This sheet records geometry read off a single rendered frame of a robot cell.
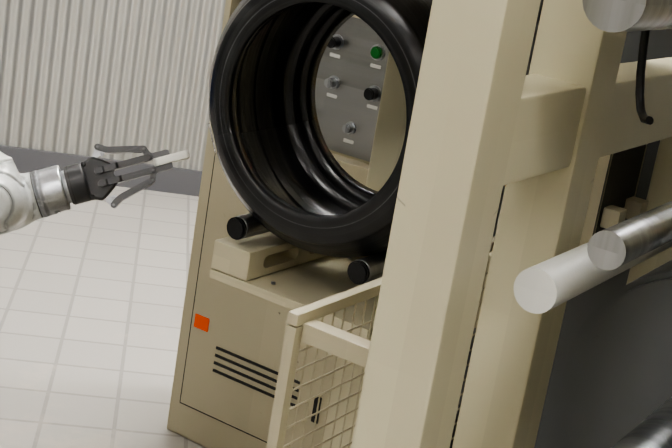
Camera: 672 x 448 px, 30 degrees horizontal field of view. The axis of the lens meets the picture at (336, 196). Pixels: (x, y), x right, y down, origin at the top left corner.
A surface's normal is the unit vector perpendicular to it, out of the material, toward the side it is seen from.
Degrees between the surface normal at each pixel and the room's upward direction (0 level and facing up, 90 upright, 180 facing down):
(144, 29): 90
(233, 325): 90
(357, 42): 90
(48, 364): 0
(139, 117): 90
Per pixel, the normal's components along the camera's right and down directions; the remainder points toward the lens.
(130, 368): 0.16, -0.95
